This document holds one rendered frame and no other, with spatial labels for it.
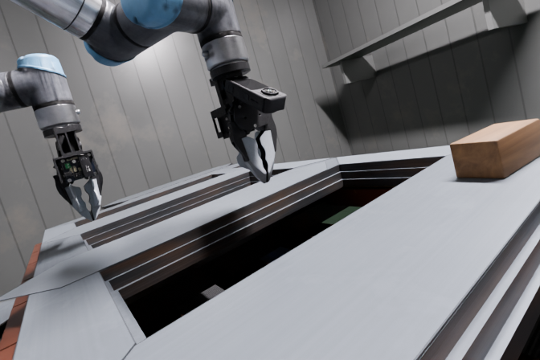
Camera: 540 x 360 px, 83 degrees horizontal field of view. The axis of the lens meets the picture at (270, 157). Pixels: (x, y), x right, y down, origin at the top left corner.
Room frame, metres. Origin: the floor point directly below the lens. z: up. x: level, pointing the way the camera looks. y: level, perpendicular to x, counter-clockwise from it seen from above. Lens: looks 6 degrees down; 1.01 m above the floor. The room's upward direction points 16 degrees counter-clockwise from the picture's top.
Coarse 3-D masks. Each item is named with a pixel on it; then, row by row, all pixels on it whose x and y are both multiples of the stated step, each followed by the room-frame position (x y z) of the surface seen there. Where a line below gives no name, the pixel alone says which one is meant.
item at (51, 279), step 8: (56, 264) 0.56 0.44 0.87; (48, 272) 0.52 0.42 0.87; (56, 272) 0.51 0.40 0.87; (32, 280) 0.50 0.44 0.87; (40, 280) 0.49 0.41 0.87; (48, 280) 0.47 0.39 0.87; (56, 280) 0.46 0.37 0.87; (24, 288) 0.47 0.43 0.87; (32, 288) 0.46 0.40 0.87; (40, 288) 0.45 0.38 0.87; (48, 288) 0.44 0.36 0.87; (56, 288) 0.43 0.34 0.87; (16, 296) 0.44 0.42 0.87
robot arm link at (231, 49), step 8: (216, 40) 0.52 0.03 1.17; (224, 40) 0.52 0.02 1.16; (232, 40) 0.53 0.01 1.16; (240, 40) 0.54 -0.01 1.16; (208, 48) 0.53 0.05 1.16; (216, 48) 0.52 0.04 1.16; (224, 48) 0.52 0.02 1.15; (232, 48) 0.52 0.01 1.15; (240, 48) 0.53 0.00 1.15; (208, 56) 0.54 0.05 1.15; (216, 56) 0.52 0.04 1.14; (224, 56) 0.52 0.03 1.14; (232, 56) 0.52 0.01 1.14; (240, 56) 0.53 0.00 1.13; (208, 64) 0.54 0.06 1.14; (216, 64) 0.53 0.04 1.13; (224, 64) 0.53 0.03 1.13
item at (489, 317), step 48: (288, 192) 0.67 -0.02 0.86; (96, 240) 0.83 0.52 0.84; (192, 240) 0.54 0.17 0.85; (528, 240) 0.26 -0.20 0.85; (144, 288) 0.47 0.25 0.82; (480, 288) 0.20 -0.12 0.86; (528, 288) 0.22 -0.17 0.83; (144, 336) 0.31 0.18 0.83; (480, 336) 0.18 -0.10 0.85; (528, 336) 0.20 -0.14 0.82
